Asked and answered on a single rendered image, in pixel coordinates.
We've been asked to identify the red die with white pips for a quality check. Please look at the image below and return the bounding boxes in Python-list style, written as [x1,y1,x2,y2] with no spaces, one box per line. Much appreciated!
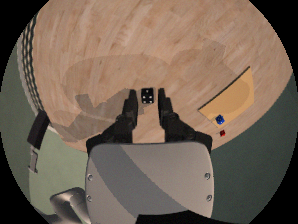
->
[220,130,225,137]

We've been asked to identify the orange flat mat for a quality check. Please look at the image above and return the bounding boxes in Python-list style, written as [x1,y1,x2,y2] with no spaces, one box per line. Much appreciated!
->
[198,66,254,128]

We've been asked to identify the blue die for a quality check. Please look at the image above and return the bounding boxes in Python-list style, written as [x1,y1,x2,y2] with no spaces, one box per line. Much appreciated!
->
[215,115,225,125]

